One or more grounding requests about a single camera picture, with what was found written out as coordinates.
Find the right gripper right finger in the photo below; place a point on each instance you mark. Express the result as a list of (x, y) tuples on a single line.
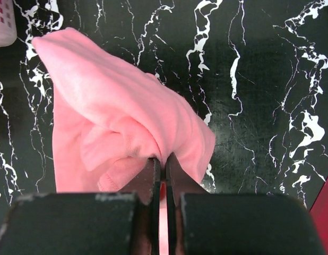
[(204, 223)]

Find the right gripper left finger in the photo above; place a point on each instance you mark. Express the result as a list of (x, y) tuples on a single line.
[(124, 222)]

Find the light pink t shirt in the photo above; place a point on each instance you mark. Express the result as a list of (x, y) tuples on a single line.
[(110, 117)]

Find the red plastic folding board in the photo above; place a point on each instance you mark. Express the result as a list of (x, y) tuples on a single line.
[(319, 213)]

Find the white plastic laundry basket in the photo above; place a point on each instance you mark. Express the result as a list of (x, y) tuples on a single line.
[(8, 33)]

